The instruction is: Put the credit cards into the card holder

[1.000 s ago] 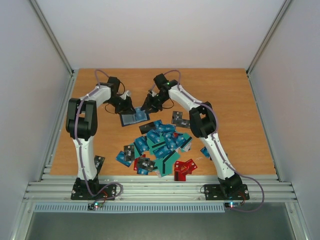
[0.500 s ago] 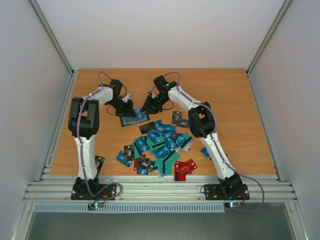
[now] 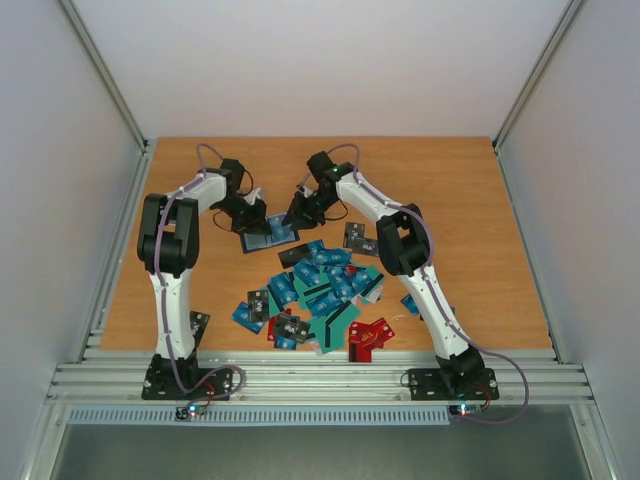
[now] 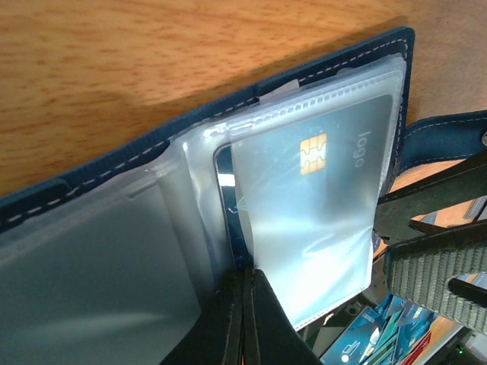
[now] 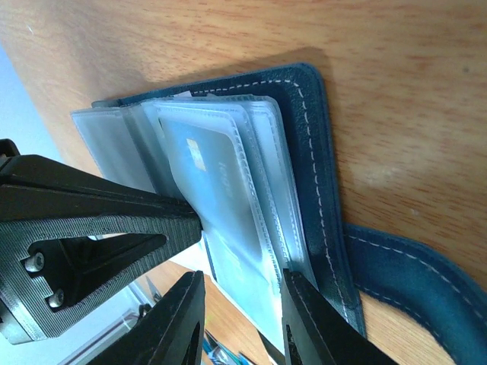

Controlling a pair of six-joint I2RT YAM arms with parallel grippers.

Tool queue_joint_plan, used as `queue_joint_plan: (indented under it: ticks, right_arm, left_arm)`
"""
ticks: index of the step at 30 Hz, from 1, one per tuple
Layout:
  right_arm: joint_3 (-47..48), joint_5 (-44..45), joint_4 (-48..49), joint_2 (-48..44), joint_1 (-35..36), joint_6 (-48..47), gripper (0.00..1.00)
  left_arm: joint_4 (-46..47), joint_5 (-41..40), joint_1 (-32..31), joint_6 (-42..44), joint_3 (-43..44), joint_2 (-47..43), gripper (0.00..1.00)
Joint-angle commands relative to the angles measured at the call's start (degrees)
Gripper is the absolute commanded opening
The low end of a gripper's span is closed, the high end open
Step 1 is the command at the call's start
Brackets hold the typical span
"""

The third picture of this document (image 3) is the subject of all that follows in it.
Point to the blue card bottom of pile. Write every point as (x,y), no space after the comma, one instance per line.
(283,343)

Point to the black vip card centre left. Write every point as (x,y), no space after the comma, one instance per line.
(258,306)

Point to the white card with red print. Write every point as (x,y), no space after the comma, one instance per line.
(316,347)

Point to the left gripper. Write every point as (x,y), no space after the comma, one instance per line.
(258,220)

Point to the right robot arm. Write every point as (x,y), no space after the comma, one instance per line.
(405,251)

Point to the blue card of pile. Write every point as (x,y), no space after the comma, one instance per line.
(319,253)
(283,343)

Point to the black vip card on red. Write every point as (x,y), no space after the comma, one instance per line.
(292,328)

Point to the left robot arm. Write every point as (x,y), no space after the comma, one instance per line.
(169,245)

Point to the black vip card upper right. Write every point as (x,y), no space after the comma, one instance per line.
(365,246)

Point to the blue card right upper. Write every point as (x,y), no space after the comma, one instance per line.
(409,303)

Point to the dark blue card holder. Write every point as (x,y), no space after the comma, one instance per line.
(255,242)

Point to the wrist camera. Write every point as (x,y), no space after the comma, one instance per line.
(303,189)
(254,195)

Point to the grey slotted cable duct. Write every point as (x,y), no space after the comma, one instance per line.
(261,416)

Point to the large teal card centre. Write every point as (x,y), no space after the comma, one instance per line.
(319,299)

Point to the controller board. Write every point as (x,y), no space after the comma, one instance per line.
(190,412)
(464,409)

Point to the red card bottom right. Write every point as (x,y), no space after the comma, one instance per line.
(370,335)

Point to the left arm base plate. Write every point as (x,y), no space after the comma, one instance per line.
(164,386)

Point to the teal card with stripe bottom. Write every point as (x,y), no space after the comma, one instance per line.
(330,330)

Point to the black card under vip card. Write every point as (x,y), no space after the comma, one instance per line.
(353,233)

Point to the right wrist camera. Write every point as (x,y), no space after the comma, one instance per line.
(303,189)

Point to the blue vip card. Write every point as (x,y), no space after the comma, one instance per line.
(280,233)

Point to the left controller board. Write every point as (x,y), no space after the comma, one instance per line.
(190,412)

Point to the right controller board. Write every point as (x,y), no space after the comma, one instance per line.
(464,409)

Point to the plain black card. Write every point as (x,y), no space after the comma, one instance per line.
(290,257)

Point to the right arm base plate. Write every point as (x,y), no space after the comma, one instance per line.
(430,384)

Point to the aluminium rail frame front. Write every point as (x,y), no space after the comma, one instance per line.
(305,378)

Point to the blue card top of pile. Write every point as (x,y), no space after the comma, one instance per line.
(319,253)

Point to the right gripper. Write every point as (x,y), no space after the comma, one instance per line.
(306,208)

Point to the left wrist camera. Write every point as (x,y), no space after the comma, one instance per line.
(254,195)

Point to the black vip card far left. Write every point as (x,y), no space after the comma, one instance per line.
(198,324)

